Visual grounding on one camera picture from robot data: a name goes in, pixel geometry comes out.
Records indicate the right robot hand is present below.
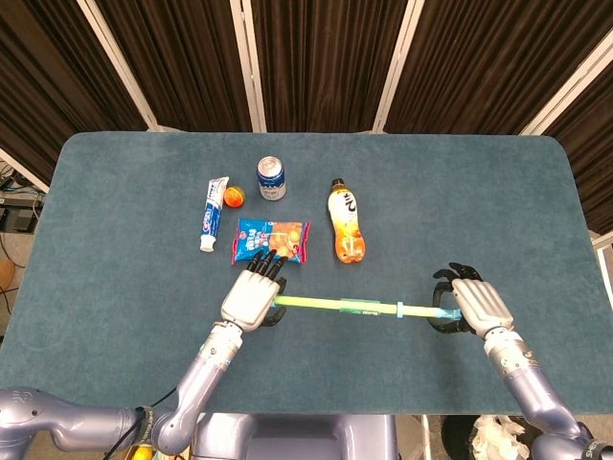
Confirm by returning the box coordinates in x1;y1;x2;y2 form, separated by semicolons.
432;262;517;342

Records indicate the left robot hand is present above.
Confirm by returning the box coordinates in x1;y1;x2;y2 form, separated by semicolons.
218;248;289;334

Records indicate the blue snack bag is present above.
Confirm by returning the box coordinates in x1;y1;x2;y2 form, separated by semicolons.
231;218;312;265

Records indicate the blue white toothpaste tube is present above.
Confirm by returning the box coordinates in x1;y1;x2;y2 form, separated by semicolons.
198;176;231;254

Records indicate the blue drink can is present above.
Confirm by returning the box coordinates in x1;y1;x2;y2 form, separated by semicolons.
257;155;287;201

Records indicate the orange drink bottle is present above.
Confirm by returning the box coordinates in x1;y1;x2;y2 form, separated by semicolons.
327;177;367;265

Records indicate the blue felt table cover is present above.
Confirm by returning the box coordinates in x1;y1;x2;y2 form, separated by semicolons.
0;132;613;416

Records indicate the crumpled white paper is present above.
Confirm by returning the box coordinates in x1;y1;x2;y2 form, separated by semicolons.
471;415;531;460

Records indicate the black trash bin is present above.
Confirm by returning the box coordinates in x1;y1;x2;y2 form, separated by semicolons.
440;414;542;460

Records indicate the white metal table leg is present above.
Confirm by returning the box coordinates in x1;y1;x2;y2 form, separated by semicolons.
417;414;432;460

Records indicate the grey robot torso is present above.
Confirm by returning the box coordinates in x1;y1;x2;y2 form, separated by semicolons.
193;412;398;460

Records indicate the dark curtain partition panel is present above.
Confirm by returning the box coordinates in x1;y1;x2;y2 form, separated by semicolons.
373;0;613;136
521;33;613;236
0;0;159;193
229;0;425;134
79;0;267;133

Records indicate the round wooden object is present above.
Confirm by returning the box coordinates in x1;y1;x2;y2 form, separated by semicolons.
0;258;16;294

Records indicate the dark electronic equipment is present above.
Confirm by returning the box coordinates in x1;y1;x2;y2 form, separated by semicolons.
0;189;47;234

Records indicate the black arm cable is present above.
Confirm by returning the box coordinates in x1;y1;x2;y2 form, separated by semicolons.
107;386;179;460

